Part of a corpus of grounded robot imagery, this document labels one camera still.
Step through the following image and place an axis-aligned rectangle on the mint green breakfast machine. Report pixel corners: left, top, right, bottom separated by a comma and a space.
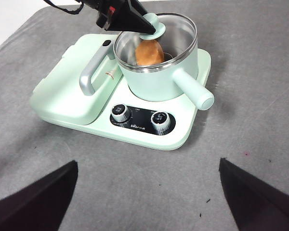
29, 33, 212, 151

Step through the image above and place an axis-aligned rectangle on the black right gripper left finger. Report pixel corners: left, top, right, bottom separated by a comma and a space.
0, 160, 79, 231

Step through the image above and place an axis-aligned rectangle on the silver control knob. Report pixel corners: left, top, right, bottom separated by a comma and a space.
110, 103, 132, 125
150, 111, 172, 136

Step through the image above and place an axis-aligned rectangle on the black cable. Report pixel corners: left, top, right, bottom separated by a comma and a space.
43, 0, 85, 17

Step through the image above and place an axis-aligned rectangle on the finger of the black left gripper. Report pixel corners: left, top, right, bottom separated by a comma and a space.
105, 0, 158, 35

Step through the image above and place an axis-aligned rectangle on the brown potato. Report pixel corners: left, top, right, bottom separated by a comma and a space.
134, 39, 165, 66

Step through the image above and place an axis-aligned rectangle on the glass lid with green knob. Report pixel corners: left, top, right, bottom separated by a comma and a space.
113, 12, 198, 73

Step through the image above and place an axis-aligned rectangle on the silver griddle lid handle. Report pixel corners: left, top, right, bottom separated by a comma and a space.
79, 39, 112, 96

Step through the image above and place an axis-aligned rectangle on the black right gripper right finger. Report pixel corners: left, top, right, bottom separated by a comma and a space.
218, 157, 289, 231

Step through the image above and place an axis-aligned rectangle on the mint green pot with handle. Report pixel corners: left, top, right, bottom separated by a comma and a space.
113, 13, 215, 111

